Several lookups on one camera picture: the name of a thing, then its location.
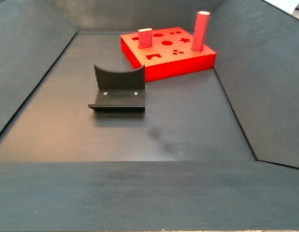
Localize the red shape sorter block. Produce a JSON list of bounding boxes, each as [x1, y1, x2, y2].
[[121, 27, 216, 82]]

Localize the black curved fixture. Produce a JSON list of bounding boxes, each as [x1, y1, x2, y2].
[[88, 66, 145, 111]]

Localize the red octagonal peg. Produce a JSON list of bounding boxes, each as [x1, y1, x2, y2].
[[192, 11, 211, 52]]

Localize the red rectangular peg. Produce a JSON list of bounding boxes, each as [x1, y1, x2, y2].
[[137, 28, 152, 49]]

